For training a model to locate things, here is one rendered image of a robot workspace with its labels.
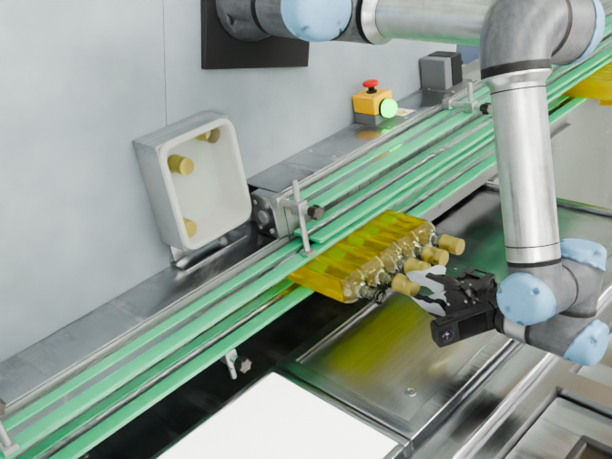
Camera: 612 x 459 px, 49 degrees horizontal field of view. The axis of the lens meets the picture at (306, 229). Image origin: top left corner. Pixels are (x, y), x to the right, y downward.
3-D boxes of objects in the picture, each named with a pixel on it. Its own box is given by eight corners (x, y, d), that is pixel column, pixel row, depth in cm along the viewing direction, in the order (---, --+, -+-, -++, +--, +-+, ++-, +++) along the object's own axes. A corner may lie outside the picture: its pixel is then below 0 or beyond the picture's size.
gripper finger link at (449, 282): (429, 284, 126) (469, 305, 121) (423, 289, 125) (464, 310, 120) (431, 264, 124) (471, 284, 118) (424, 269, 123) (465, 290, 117)
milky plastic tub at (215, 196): (162, 243, 136) (188, 255, 130) (131, 140, 126) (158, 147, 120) (229, 208, 146) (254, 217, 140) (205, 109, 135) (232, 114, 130)
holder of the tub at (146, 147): (168, 264, 139) (191, 275, 134) (131, 140, 126) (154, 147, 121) (232, 229, 149) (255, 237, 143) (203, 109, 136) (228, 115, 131)
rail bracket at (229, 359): (201, 368, 135) (244, 394, 126) (193, 341, 132) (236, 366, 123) (217, 357, 137) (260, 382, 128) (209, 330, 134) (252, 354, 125)
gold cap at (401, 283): (392, 293, 130) (410, 300, 127) (390, 278, 129) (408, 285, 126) (402, 285, 132) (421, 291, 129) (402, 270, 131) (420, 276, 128)
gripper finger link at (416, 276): (421, 263, 131) (462, 283, 126) (402, 278, 128) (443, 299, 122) (422, 250, 130) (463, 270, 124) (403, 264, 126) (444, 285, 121)
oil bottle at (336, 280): (280, 278, 144) (354, 309, 130) (274, 255, 141) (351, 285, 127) (298, 265, 147) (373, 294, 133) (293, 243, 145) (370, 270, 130)
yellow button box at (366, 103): (353, 122, 168) (376, 126, 163) (350, 93, 165) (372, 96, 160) (372, 112, 172) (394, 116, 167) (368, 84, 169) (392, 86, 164)
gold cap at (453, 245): (443, 230, 141) (462, 235, 138) (449, 239, 143) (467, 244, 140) (435, 244, 140) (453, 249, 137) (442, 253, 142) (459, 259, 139)
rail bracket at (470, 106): (439, 110, 171) (485, 117, 162) (437, 82, 168) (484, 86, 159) (448, 105, 174) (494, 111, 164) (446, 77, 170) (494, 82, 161)
